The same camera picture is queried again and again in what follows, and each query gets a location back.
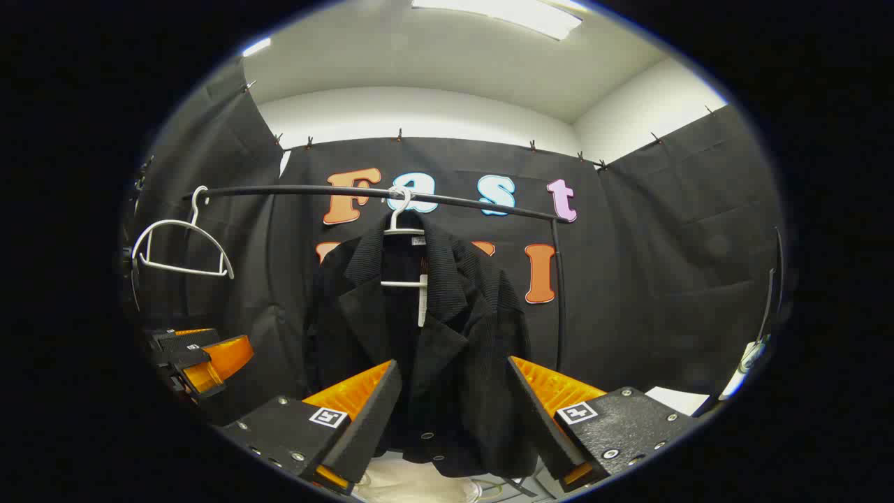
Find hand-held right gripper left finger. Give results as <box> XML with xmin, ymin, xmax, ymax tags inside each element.
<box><xmin>220</xmin><ymin>360</ymin><xmax>404</xmax><ymax>497</ymax></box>

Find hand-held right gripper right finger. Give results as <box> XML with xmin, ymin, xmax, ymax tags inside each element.
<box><xmin>506</xmin><ymin>356</ymin><xmax>699</xmax><ymax>493</ymax></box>

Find black jacket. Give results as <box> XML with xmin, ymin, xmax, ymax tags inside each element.
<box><xmin>304</xmin><ymin>210</ymin><xmax>538</xmax><ymax>479</ymax></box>

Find white clothes hanger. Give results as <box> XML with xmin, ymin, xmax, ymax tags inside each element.
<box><xmin>379</xmin><ymin>187</ymin><xmax>429</xmax><ymax>289</ymax></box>
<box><xmin>131</xmin><ymin>185</ymin><xmax>235</xmax><ymax>280</ymax></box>

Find black clothes rack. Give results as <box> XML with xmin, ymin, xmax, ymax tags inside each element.
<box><xmin>183</xmin><ymin>183</ymin><xmax>568</xmax><ymax>371</ymax></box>

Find white flat board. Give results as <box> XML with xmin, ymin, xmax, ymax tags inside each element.
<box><xmin>646</xmin><ymin>386</ymin><xmax>711</xmax><ymax>418</ymax></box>

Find black backdrop cloth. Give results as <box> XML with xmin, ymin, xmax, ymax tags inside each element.
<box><xmin>122</xmin><ymin>59</ymin><xmax>786</xmax><ymax>427</ymax></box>

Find row of small backdrop clips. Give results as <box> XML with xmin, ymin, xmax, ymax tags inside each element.
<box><xmin>241</xmin><ymin>79</ymin><xmax>717</xmax><ymax>172</ymax></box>

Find large ceiling light panel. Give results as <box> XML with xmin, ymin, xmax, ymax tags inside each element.
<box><xmin>411</xmin><ymin>0</ymin><xmax>584</xmax><ymax>41</ymax></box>

